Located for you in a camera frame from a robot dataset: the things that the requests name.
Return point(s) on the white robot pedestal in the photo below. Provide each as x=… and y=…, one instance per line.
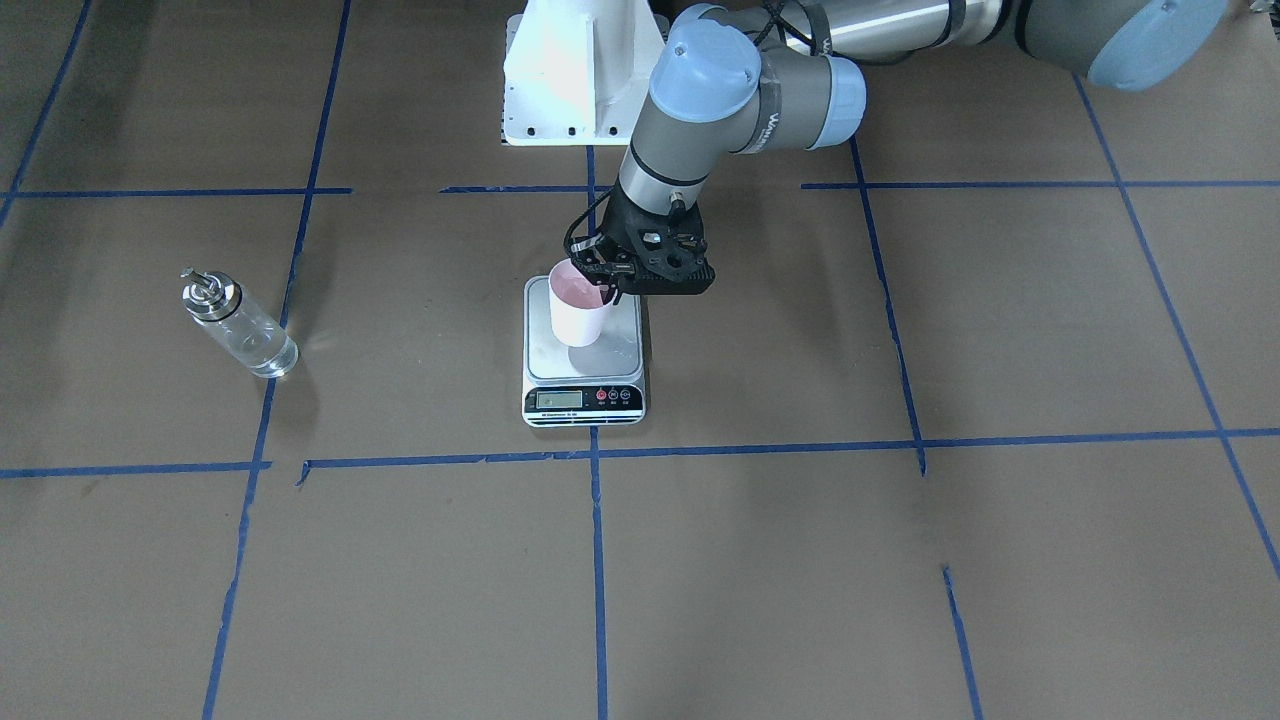
x=576, y=73

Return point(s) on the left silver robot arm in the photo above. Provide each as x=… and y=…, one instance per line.
x=787, y=75

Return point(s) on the glass sauce bottle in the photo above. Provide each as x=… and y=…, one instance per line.
x=233, y=318

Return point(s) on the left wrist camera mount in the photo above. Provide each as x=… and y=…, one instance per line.
x=668, y=263

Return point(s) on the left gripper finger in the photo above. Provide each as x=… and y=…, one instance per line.
x=612, y=292
x=593, y=269

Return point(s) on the pink paper cup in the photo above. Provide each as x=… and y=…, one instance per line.
x=578, y=309

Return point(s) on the silver kitchen scale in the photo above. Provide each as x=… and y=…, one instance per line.
x=600, y=384

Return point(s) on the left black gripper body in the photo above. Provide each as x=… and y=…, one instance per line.
x=622, y=222

